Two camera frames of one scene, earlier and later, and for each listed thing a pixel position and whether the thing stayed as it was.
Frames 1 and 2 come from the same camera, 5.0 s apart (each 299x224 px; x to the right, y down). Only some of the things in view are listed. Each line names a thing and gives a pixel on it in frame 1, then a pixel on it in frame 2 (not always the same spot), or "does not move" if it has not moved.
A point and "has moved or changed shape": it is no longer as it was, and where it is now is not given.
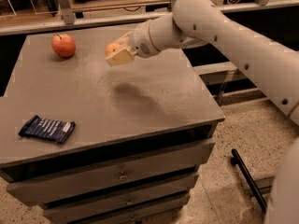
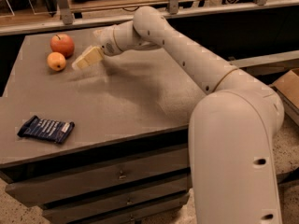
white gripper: (140, 43) -> (107, 41)
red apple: (64, 45) does not move
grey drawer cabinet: (141, 129) does not move
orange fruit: (110, 47) has moved or changed shape
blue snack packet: (55, 131) does not move
